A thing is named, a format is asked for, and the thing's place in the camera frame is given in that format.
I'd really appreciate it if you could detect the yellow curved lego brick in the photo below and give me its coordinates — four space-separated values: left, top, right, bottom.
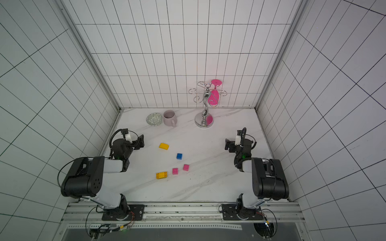
159 143 169 150

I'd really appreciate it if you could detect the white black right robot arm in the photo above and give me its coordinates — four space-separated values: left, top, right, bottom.
222 139 289 221

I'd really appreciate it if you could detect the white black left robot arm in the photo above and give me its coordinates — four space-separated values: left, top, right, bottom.
61 135 144 222

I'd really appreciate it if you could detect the green patterned small bowl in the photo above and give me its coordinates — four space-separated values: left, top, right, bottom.
146 112 163 126

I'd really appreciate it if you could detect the pale pink ribbed mug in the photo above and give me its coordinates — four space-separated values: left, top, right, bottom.
163 110 178 127

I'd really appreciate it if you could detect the pink plastic goblet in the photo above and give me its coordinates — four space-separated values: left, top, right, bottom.
208 79 222 106

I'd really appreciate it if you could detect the chrome cup holder stand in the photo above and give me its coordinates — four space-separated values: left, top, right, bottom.
188 81 228 129

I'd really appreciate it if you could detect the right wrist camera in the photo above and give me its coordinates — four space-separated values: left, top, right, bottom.
235 130 243 146

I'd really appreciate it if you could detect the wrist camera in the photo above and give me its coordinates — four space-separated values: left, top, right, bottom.
235 130 243 146
124 131 132 142

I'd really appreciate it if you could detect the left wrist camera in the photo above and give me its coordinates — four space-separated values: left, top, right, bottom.
124 131 132 142

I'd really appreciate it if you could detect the right black corrugated cable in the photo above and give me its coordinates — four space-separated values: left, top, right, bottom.
240 127 257 151

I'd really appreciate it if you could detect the black corrugated cable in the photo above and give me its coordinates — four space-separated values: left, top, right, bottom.
109 128 130 151
240 127 257 151

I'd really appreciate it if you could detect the left black corrugated cable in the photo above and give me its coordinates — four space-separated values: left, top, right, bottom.
109 128 130 151

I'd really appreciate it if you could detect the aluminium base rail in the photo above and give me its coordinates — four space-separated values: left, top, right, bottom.
60 202 305 232

